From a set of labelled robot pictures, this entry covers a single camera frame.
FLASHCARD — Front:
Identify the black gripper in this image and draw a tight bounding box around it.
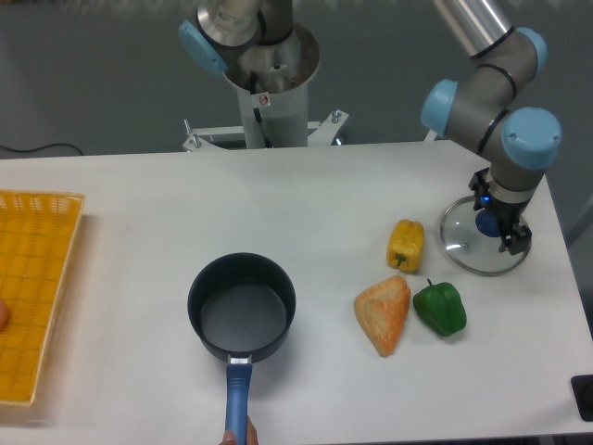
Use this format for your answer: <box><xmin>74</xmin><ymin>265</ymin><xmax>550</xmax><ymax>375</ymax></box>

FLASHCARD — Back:
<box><xmin>469</xmin><ymin>169</ymin><xmax>531</xmax><ymax>255</ymax></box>

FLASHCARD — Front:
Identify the glass lid blue knob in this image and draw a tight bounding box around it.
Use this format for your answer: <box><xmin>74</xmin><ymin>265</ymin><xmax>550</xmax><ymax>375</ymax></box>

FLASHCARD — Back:
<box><xmin>440</xmin><ymin>197</ymin><xmax>531</xmax><ymax>277</ymax></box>

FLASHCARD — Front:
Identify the dark saucepan blue handle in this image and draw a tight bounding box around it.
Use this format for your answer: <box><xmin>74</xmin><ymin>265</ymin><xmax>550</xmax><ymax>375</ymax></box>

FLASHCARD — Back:
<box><xmin>187</xmin><ymin>252</ymin><xmax>297</xmax><ymax>444</ymax></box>

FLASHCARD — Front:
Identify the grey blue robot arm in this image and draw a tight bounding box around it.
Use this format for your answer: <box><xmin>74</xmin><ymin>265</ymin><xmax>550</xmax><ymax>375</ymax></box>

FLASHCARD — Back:
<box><xmin>179</xmin><ymin>1</ymin><xmax>561</xmax><ymax>255</ymax></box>

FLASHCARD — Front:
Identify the green bell pepper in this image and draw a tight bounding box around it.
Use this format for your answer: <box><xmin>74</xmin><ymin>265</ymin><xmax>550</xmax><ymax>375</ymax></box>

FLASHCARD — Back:
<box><xmin>412</xmin><ymin>279</ymin><xmax>467</xmax><ymax>337</ymax></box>

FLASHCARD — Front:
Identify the yellow bell pepper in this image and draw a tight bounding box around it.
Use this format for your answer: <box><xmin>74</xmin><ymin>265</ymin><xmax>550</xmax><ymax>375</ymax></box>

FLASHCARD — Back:
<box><xmin>386</xmin><ymin>220</ymin><xmax>424</xmax><ymax>273</ymax></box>

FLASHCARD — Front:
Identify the triangular bread pastry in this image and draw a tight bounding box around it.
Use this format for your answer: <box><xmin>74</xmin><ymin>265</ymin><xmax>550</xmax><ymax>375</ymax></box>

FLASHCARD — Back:
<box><xmin>354</xmin><ymin>275</ymin><xmax>410</xmax><ymax>357</ymax></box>

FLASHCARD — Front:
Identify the black device at table edge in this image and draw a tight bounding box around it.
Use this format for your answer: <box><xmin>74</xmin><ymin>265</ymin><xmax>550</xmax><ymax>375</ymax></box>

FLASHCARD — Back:
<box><xmin>571</xmin><ymin>375</ymin><xmax>593</xmax><ymax>422</ymax></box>

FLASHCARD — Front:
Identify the yellow woven basket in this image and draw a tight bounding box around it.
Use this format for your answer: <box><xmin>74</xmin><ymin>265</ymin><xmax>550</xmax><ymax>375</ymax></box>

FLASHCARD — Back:
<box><xmin>1</xmin><ymin>190</ymin><xmax>85</xmax><ymax>406</ymax></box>

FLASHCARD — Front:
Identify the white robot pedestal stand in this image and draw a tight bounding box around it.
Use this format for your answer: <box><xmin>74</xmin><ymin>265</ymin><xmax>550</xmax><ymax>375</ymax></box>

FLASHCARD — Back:
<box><xmin>179</xmin><ymin>20</ymin><xmax>348</xmax><ymax>149</ymax></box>

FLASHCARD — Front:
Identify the black floor cable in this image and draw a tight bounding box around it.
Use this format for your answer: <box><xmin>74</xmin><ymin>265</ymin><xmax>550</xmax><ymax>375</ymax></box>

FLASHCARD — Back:
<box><xmin>0</xmin><ymin>143</ymin><xmax>85</xmax><ymax>156</ymax></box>

